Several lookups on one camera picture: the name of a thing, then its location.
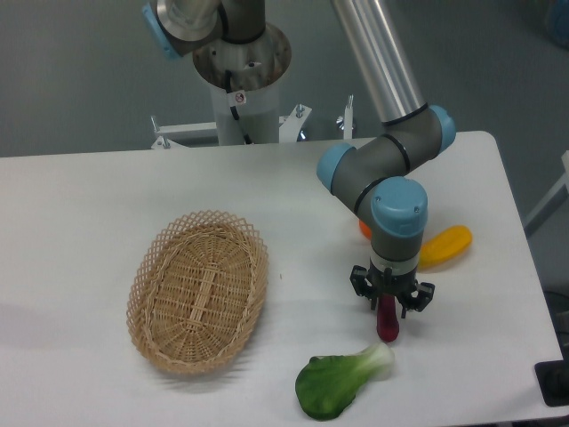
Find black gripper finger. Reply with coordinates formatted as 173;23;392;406
349;265;380;311
398;281;435;318

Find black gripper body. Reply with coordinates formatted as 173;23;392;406
366;252;419;296

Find purple sweet potato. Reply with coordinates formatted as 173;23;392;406
376;294;399;342

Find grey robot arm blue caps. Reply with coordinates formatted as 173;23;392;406
142;1;456;311

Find orange tangerine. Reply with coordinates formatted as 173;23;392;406
358;221;372;240

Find yellow mango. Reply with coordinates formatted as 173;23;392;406
419;225;473;270

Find green bok choy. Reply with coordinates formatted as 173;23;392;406
294;342;395;421

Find black device at table edge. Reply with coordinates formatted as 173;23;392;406
534;360;568;407

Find woven wicker basket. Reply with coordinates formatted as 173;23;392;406
126;210;269;375

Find white frame leg at right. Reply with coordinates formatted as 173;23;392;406
523;151;568;238

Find white metal base frame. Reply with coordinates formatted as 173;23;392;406
150;94;357;149

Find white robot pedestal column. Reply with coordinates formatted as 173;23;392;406
192;23;292;146

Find black cable on pedestal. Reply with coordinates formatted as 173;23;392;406
224;69;253;146

